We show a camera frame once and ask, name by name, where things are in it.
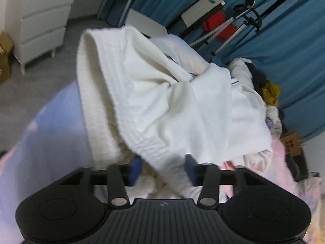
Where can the cardboard box with red dots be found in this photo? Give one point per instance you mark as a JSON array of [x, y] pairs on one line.
[[292, 142]]

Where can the garment steamer stand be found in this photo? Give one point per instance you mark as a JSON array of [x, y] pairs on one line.
[[236, 22]]

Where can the pile of clothes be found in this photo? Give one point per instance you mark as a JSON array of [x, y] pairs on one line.
[[259, 89]]

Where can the blue curtain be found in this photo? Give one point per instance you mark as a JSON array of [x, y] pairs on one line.
[[284, 48]]

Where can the white knit garment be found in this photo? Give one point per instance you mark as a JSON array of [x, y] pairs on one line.
[[152, 99]]

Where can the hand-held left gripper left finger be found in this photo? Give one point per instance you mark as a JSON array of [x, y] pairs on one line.
[[135, 169]]

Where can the white chair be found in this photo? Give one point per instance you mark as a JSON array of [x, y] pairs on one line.
[[145, 25]]

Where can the white ironing board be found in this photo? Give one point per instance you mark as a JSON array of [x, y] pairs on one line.
[[203, 10]]

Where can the white chest of drawers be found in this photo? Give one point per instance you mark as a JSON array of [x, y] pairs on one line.
[[40, 22]]

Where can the mustard yellow cloth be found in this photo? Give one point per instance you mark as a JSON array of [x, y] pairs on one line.
[[271, 92]]

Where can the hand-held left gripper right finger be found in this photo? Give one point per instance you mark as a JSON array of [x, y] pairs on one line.
[[191, 169]]

